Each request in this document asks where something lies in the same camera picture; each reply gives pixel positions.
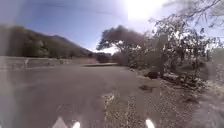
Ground grey asphalt road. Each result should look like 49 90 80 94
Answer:
0 63 161 128

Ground dark broad-crowned tree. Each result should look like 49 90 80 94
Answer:
96 24 151 66

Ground dark bush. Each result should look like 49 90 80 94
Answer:
95 52 110 64

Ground robot's own part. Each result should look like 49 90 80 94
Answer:
145 118 155 128
72 121 81 128

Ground row of bushes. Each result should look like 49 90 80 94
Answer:
113 16 224 88

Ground low stone wall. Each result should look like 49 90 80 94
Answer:
0 55 99 70

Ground bare tree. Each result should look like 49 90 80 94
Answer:
166 0 224 22

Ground gravel verge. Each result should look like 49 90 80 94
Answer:
103 66 224 128

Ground wooded hill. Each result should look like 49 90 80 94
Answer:
0 24 94 59

